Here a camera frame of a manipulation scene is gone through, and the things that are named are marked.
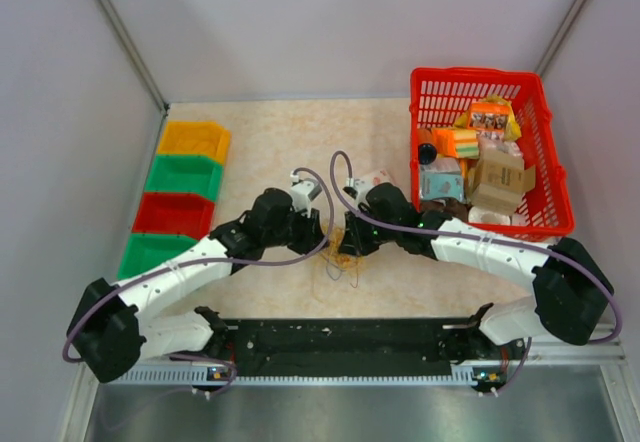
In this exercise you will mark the brown cardboard box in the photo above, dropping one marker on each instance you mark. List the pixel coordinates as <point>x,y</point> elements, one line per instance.
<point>501,181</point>

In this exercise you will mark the black bottle cap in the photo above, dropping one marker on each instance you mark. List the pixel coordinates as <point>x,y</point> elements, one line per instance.
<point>427,153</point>

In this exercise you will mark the red storage bin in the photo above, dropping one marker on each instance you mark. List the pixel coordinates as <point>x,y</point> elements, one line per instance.
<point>183,214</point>

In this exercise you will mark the orange sponge pack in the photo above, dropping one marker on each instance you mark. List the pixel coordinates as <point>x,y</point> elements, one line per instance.
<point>456,143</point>

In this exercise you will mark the yellow storage bin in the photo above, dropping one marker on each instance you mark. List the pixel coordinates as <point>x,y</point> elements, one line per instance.
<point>203,138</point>

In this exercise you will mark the red plastic basket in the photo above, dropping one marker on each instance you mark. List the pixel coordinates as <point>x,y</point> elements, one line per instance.
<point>438,96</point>

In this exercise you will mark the green storage bin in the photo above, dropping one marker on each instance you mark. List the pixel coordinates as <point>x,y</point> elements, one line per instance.
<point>144,251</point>
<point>189,174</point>

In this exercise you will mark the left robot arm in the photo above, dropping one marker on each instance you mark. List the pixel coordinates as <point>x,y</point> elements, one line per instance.
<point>117,325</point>

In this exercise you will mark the lower green storage bin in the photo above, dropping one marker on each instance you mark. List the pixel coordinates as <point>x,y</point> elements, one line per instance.
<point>144,251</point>

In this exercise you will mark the yellow plastic bag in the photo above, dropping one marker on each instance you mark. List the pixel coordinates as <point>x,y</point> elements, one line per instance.
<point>513,131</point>

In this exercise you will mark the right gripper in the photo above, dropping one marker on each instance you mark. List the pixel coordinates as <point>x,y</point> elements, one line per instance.
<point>354,243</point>

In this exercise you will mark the pink wrapped pack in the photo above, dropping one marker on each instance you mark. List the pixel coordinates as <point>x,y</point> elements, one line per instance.
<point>494,141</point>

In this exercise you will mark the upper green storage bin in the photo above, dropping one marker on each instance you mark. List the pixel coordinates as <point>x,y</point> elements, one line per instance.
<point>189,174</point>

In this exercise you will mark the orange snack box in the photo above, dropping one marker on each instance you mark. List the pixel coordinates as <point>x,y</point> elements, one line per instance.
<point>488,117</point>

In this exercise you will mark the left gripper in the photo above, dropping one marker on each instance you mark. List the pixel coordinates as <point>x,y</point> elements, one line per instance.
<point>312,234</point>

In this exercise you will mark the teal tissue pack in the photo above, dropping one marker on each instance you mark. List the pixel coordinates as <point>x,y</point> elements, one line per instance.
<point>442,179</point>

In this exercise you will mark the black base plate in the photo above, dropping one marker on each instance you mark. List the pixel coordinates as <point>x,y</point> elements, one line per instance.
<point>358,347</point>

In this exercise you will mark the pink tissue packet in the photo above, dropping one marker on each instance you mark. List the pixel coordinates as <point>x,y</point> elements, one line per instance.
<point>373,178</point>

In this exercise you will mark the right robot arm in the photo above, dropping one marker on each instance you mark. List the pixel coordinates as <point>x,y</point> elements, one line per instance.
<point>567,291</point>

